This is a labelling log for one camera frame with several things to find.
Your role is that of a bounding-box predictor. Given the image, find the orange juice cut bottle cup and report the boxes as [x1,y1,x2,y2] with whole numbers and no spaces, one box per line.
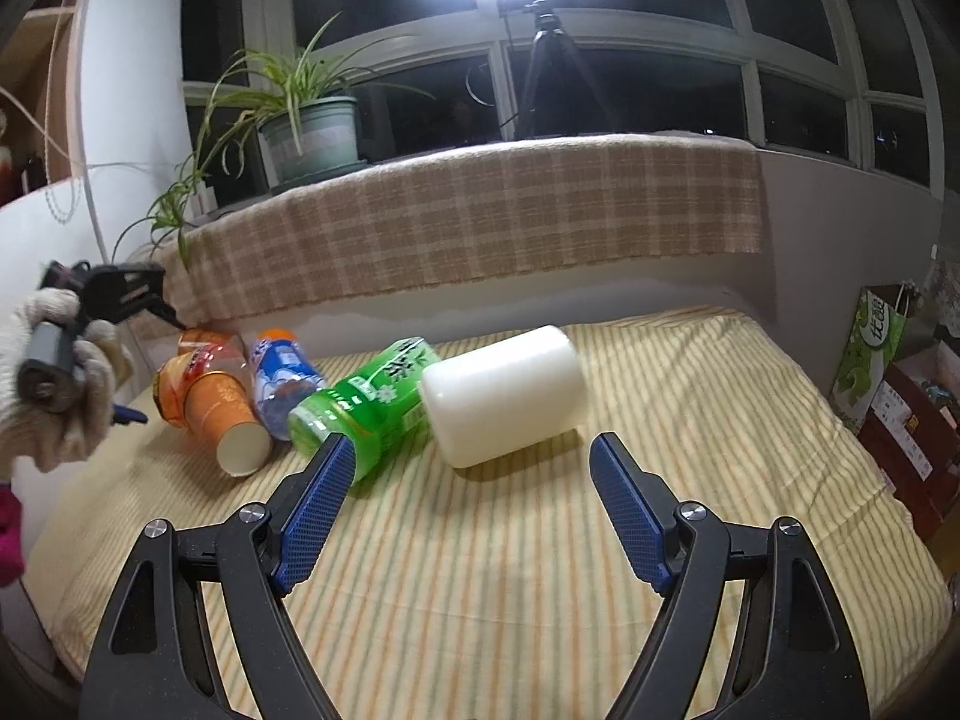
[153,328,251,427]

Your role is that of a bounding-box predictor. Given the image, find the magenta sleeve forearm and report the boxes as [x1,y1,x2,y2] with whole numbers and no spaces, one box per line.
[0,483,25,587]

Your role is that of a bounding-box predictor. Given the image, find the orange paper cup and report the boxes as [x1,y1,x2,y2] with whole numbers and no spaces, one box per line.
[184,371,272,478]

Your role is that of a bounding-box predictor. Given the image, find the blue label cut bottle cup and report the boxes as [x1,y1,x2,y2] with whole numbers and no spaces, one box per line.
[249,328,327,442]

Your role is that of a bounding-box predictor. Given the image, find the green tea cut bottle cup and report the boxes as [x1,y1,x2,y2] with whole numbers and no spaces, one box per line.
[286,337,439,483]

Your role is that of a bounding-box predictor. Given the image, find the white plastic cup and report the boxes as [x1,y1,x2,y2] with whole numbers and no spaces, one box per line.
[418,325,589,470]

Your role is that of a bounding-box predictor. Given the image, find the white knit gloved left hand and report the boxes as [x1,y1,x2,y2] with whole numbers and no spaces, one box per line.
[2,288,133,484]

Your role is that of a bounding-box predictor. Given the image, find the dark red cardboard box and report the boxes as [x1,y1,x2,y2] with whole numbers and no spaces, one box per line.
[859,341,958,541]

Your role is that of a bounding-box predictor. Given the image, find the potted spider plant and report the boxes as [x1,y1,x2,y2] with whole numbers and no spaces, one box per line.
[117,20,389,262]

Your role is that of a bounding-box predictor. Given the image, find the striped yellow mattress cover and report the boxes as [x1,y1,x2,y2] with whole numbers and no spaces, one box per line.
[22,304,955,720]

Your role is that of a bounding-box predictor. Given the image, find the green paper bag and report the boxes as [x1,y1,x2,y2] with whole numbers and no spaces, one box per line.
[828,281,916,434]

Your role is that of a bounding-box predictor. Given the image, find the beige plaid blanket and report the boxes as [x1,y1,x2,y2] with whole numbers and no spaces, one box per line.
[156,133,766,325]

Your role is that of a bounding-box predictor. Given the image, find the black light tripod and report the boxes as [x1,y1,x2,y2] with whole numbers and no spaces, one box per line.
[496,0,622,140]

